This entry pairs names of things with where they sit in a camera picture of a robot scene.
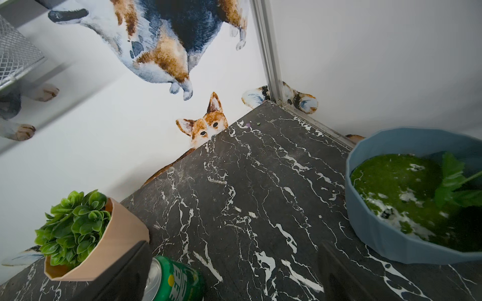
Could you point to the green plant in pink pot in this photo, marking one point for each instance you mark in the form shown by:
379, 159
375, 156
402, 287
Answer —
85, 234

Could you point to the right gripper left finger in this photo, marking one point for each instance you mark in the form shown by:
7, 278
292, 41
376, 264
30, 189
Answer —
123, 280

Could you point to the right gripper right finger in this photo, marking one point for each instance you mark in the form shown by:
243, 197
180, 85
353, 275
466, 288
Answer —
337, 281

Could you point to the white wire wall basket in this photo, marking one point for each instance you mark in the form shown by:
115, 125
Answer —
18, 55

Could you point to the green soda can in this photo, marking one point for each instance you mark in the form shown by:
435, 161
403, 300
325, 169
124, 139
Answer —
169, 280

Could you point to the blue pot with moss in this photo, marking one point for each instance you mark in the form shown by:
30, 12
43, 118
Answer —
391, 178

